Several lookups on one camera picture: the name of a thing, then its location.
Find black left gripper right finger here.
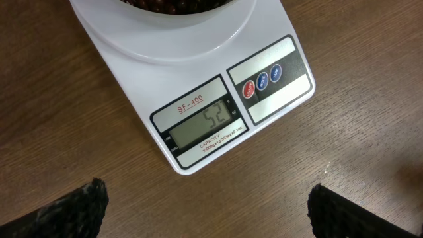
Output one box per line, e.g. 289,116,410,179
307,184,418,238

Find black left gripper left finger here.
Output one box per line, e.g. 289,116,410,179
1,178,109,238

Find white digital kitchen scale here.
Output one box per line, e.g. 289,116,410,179
71,0,315,175

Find white round bowl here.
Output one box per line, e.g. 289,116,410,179
112,0,238,27

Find beans in white bowl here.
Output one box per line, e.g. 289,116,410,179
121,0,231,15

